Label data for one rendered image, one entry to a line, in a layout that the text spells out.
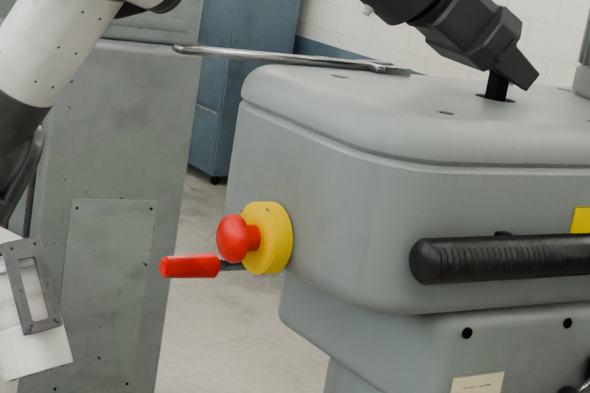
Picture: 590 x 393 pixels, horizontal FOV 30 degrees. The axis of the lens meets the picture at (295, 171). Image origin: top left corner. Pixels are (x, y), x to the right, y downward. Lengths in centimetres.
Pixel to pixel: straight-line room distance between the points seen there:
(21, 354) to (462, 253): 43
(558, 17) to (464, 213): 586
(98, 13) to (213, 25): 737
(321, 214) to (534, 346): 24
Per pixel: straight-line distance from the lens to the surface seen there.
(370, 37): 800
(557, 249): 89
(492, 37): 95
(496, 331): 94
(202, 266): 100
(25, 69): 116
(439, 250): 81
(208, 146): 848
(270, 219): 89
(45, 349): 104
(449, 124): 84
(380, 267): 84
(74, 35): 114
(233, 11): 826
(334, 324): 101
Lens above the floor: 201
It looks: 12 degrees down
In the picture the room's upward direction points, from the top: 9 degrees clockwise
